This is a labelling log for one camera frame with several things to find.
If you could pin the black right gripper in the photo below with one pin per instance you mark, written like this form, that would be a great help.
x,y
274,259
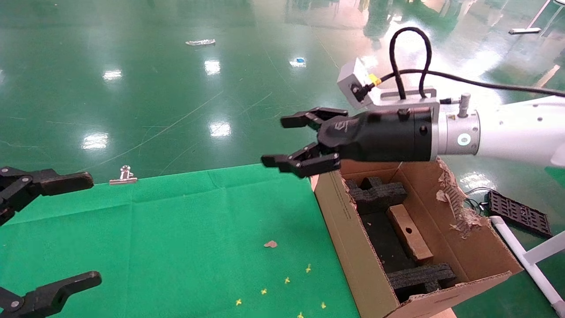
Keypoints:
x,y
384,137

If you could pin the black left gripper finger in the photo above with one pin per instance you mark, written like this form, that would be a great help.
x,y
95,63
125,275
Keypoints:
x,y
53,182
57,291

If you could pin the small brown cardboard box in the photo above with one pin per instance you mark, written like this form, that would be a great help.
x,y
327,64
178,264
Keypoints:
x,y
410,234

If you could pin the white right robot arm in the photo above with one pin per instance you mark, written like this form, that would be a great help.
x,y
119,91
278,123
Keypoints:
x,y
521,128

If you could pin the small torn cardboard scrap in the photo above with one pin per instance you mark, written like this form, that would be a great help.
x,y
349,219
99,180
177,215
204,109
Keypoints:
x,y
270,244

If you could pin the large open cardboard carton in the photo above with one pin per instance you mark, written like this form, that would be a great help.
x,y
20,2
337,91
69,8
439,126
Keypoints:
x,y
348,247

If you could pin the silver metal binder clip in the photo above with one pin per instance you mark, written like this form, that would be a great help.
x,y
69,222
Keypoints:
x,y
123,179

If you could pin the black foam insert block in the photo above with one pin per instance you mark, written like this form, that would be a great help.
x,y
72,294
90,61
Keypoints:
x,y
419,276
379,194

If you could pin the black foam liner sheet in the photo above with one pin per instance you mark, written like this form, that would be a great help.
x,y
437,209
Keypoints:
x,y
384,240

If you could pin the green tablecloth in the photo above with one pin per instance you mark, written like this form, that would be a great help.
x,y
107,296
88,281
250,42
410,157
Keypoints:
x,y
176,243

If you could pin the black plastic grid tray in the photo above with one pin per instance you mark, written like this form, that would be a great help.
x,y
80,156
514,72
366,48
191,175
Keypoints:
x,y
518,212

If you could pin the white flat stand foot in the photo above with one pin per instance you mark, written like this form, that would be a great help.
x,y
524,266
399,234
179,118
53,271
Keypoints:
x,y
525,31

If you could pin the bright green cloth corner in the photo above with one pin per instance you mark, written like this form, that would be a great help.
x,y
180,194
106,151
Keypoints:
x,y
561,176

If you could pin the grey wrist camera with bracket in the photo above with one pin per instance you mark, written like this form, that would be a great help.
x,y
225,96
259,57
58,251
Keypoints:
x,y
353,81

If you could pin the white pipe frame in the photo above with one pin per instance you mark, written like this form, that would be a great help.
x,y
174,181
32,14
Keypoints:
x,y
525,254

